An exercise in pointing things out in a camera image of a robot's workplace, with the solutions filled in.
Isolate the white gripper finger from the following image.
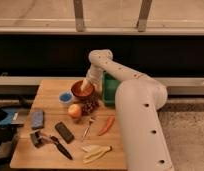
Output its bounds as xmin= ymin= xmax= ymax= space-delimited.
xmin=80 ymin=78 xmax=89 ymax=92

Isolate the orange bowl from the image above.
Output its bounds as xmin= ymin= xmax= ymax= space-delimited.
xmin=71 ymin=80 xmax=95 ymax=98

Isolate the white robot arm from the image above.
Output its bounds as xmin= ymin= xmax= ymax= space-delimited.
xmin=81 ymin=49 xmax=175 ymax=171

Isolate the green plastic tray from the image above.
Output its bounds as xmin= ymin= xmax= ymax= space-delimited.
xmin=102 ymin=72 xmax=120 ymax=106

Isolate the purple bowl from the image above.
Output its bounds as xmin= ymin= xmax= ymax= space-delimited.
xmin=74 ymin=93 xmax=94 ymax=101

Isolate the dark grape bunch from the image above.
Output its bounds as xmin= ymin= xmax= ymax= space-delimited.
xmin=82 ymin=98 xmax=99 ymax=115

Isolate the blue and white cup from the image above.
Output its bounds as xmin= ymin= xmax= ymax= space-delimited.
xmin=59 ymin=91 xmax=74 ymax=105

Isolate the red yellow apple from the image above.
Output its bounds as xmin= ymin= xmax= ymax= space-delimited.
xmin=68 ymin=104 xmax=82 ymax=118

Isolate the metal fork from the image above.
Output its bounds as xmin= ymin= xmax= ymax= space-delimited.
xmin=82 ymin=117 xmax=95 ymax=141

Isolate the orange carrot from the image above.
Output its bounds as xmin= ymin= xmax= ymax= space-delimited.
xmin=97 ymin=116 xmax=115 ymax=136

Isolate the black rectangular remote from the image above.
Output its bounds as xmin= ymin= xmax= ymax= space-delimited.
xmin=55 ymin=122 xmax=74 ymax=143

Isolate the blue sponge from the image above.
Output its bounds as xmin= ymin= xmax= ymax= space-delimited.
xmin=31 ymin=110 xmax=44 ymax=130

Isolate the black metal binder clip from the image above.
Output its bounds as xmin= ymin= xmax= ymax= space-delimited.
xmin=30 ymin=131 xmax=43 ymax=148

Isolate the blue box beside table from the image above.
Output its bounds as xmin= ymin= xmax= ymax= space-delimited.
xmin=0 ymin=108 xmax=26 ymax=125

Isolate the black handled knife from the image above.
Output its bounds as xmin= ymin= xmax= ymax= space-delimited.
xmin=44 ymin=135 xmax=73 ymax=160

